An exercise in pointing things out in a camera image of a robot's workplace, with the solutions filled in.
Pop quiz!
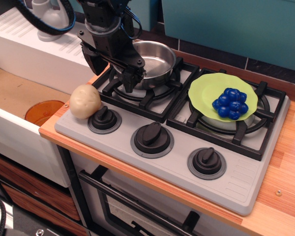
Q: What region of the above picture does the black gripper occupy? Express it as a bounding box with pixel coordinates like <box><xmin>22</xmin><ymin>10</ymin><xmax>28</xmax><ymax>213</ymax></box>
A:
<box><xmin>78</xmin><ymin>21</ymin><xmax>146</xmax><ymax>93</ymax></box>

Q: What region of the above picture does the beige toy potato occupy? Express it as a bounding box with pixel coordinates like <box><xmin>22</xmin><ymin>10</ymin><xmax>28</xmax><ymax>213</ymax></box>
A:
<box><xmin>69</xmin><ymin>84</ymin><xmax>101</xmax><ymax>119</ymax></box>

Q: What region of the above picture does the blue blueberry cluster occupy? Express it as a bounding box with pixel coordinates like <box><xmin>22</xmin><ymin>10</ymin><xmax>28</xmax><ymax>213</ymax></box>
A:
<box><xmin>212</xmin><ymin>88</ymin><xmax>249</xmax><ymax>120</ymax></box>

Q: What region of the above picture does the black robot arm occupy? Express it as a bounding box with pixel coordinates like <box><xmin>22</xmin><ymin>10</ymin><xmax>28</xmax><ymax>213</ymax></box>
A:
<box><xmin>78</xmin><ymin>0</ymin><xmax>145</xmax><ymax>93</ymax></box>

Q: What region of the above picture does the stainless steel pot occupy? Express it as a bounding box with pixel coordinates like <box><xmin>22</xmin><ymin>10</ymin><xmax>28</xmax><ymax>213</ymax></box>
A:
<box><xmin>123</xmin><ymin>41</ymin><xmax>176</xmax><ymax>90</ymax></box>

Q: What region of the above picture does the left black stove knob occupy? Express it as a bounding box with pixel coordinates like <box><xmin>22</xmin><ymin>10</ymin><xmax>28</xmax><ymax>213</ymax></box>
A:
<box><xmin>88</xmin><ymin>106</ymin><xmax>122</xmax><ymax>135</ymax></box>

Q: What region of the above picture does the black stove knob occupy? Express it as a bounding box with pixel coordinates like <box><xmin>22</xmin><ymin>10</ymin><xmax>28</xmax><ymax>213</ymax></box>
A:
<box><xmin>130</xmin><ymin>121</ymin><xmax>175</xmax><ymax>159</ymax></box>
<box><xmin>187</xmin><ymin>147</ymin><xmax>227</xmax><ymax>180</ymax></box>
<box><xmin>88</xmin><ymin>106</ymin><xmax>122</xmax><ymax>135</ymax></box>

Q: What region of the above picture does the middle black stove knob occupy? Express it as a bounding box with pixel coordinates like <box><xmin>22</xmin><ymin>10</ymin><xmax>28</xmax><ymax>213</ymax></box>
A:
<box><xmin>130</xmin><ymin>121</ymin><xmax>175</xmax><ymax>159</ymax></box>

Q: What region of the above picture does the grey toy stove top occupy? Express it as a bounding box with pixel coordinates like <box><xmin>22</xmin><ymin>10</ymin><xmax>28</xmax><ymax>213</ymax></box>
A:
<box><xmin>54</xmin><ymin>57</ymin><xmax>291</xmax><ymax>216</ymax></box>

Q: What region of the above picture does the right black stove knob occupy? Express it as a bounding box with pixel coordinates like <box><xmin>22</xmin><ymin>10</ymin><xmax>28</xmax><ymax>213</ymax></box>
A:
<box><xmin>187</xmin><ymin>147</ymin><xmax>227</xmax><ymax>180</ymax></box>

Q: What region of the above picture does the grey toy faucet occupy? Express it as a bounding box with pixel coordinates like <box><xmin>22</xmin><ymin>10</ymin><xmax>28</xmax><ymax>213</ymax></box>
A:
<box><xmin>31</xmin><ymin>0</ymin><xmax>69</xmax><ymax>29</ymax></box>

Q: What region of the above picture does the white toy sink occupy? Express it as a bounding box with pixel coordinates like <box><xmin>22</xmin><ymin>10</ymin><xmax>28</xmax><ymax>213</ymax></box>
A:
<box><xmin>0</xmin><ymin>8</ymin><xmax>93</xmax><ymax>187</ymax></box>

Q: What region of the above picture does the orange plastic cup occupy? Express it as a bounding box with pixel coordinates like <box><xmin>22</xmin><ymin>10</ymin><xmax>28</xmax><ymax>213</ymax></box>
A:
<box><xmin>25</xmin><ymin>100</ymin><xmax>64</xmax><ymax>126</ymax></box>

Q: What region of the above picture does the right black burner grate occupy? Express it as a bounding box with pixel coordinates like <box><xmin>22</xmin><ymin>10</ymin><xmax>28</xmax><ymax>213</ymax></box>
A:
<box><xmin>167</xmin><ymin>69</ymin><xmax>289</xmax><ymax>161</ymax></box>

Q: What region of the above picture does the wood grain drawer front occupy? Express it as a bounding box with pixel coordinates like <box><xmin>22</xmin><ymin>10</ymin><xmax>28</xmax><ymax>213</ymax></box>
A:
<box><xmin>0</xmin><ymin>154</ymin><xmax>87</xmax><ymax>236</ymax></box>

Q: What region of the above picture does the left teal wall cabinet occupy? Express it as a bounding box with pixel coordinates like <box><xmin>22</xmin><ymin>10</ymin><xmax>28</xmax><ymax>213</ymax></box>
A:
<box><xmin>128</xmin><ymin>0</ymin><xmax>159</xmax><ymax>31</ymax></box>

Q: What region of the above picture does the black oven door handle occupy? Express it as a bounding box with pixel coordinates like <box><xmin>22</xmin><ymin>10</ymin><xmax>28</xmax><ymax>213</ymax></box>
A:
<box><xmin>79</xmin><ymin>170</ymin><xmax>200</xmax><ymax>236</ymax></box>

